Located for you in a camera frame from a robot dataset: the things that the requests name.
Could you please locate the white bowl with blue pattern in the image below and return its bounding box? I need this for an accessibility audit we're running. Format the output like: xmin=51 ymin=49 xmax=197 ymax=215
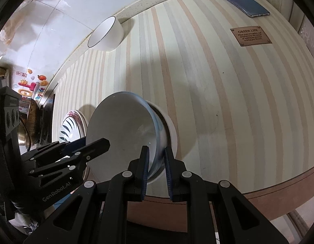
xmin=86 ymin=91 xmax=171 ymax=183

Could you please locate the colourful wall sticker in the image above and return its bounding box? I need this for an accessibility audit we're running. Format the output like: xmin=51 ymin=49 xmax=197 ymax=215
xmin=16 ymin=69 xmax=50 ymax=102

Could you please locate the white plate with blue stripes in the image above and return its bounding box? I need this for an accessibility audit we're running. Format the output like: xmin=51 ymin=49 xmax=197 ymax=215
xmin=58 ymin=110 xmax=87 ymax=145

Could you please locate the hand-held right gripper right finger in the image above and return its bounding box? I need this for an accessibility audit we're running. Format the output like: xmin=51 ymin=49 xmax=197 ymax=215
xmin=164 ymin=146 xmax=294 ymax=244

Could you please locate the plain white bowl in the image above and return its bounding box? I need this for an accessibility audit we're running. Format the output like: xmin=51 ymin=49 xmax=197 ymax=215
xmin=146 ymin=101 xmax=178 ymax=183

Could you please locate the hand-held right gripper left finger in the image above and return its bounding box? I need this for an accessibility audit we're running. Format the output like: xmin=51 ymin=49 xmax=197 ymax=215
xmin=23 ymin=146 xmax=150 ymax=244

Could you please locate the black gas stove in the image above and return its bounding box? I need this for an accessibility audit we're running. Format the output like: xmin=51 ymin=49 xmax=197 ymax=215
xmin=41 ymin=93 xmax=56 ymax=144

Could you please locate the blue smartphone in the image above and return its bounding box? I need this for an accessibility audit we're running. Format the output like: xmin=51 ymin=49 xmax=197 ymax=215
xmin=213 ymin=0 xmax=271 ymax=18

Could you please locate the striped tablecloth with cat print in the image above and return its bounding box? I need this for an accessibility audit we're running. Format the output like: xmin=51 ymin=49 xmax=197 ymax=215
xmin=41 ymin=0 xmax=314 ymax=232

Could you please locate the white bowl with dark rim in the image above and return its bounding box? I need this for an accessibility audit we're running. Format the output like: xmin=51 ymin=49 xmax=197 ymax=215
xmin=87 ymin=16 xmax=125 ymax=52

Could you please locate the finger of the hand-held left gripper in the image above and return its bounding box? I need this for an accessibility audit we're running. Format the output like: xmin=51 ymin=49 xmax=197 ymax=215
xmin=29 ymin=138 xmax=111 ymax=176
xmin=20 ymin=136 xmax=88 ymax=162

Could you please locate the black wok with steel handle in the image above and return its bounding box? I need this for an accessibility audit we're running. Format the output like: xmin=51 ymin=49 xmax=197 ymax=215
xmin=18 ymin=99 xmax=45 ymax=149

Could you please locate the brown label patch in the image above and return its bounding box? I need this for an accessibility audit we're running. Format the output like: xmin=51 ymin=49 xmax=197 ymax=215
xmin=230 ymin=26 xmax=272 ymax=47

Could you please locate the white plate with pink flowers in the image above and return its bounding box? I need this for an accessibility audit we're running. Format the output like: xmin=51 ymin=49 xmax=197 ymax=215
xmin=71 ymin=110 xmax=90 ymax=143

